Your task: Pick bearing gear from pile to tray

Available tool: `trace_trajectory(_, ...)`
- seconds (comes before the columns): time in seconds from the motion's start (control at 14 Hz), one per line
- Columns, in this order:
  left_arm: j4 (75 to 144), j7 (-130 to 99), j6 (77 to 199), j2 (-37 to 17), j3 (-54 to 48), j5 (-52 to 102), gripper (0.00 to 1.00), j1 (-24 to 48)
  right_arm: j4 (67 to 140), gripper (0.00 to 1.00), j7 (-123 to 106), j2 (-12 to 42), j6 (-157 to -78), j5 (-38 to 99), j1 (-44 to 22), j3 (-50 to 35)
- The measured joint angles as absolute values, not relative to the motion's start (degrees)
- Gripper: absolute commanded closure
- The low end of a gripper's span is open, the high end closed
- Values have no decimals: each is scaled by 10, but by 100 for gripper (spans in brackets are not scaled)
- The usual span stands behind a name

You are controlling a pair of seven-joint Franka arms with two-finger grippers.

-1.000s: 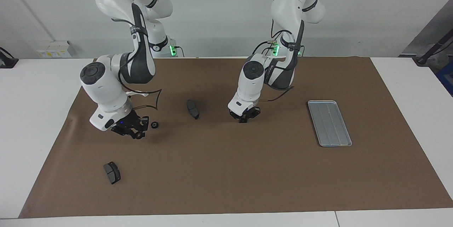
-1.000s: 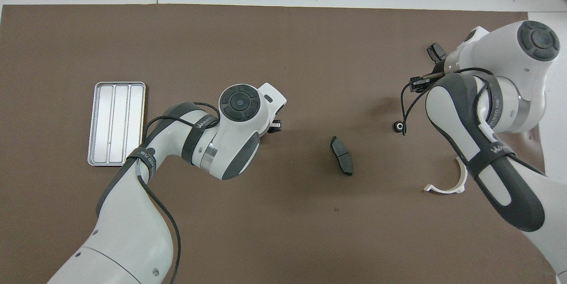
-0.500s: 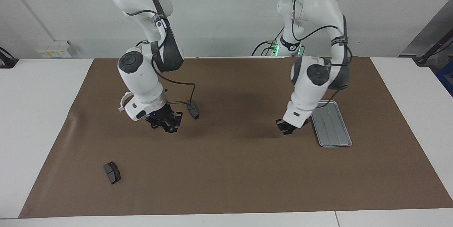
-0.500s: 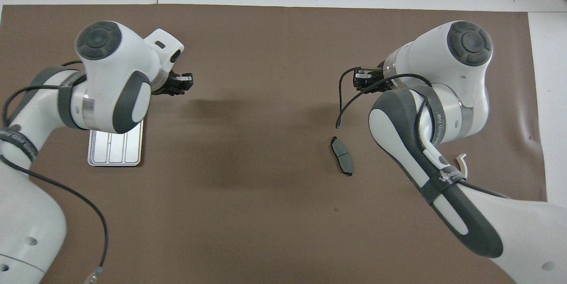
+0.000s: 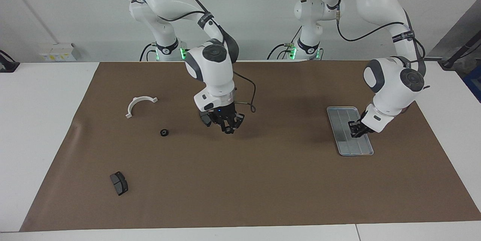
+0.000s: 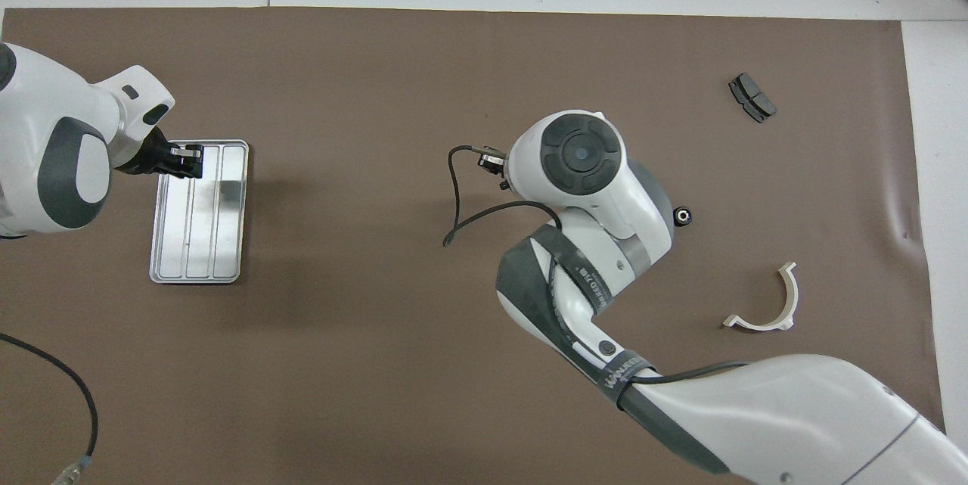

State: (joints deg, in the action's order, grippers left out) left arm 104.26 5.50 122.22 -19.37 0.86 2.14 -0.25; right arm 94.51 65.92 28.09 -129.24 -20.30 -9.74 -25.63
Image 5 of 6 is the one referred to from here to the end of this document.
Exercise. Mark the blue crate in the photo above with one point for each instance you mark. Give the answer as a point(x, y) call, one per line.
point(474, 83)

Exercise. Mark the white wall box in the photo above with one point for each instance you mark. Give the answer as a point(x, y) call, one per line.
point(56, 52)

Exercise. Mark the stacked dark brake pads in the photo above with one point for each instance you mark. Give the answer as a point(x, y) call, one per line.
point(119, 183)

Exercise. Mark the dark grey partition panel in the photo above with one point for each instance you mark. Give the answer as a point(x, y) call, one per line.
point(462, 26)

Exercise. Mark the brown table mat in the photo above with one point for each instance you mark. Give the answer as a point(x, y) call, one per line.
point(263, 181)

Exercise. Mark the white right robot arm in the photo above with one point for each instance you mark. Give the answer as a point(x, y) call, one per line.
point(214, 71)

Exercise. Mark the silver metal tray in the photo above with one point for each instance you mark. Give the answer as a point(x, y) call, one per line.
point(357, 145)

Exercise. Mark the black clamp stand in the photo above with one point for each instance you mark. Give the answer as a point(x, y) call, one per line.
point(8, 65)

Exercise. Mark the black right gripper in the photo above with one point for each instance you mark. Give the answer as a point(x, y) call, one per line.
point(221, 114)

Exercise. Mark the single dark brake pad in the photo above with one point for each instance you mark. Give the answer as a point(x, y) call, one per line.
point(205, 120)

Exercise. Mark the white curved plastic bracket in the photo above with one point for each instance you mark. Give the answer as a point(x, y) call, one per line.
point(130, 106)

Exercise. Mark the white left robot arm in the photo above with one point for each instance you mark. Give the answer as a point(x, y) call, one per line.
point(391, 79)

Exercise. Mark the black bearing gear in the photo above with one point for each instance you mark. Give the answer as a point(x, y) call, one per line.
point(164, 132)

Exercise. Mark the black slanted pole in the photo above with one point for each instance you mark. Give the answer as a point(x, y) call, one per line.
point(460, 52)

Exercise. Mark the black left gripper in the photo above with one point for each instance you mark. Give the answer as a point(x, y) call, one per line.
point(366, 124)

